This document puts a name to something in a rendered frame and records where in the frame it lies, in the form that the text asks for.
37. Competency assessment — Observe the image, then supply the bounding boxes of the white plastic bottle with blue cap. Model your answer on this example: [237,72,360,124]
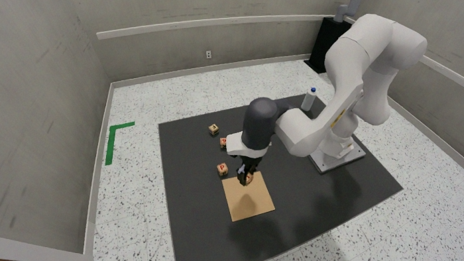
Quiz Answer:
[301,87,317,111]

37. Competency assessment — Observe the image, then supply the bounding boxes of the beige mat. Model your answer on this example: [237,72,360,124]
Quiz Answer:
[222,172,275,221]

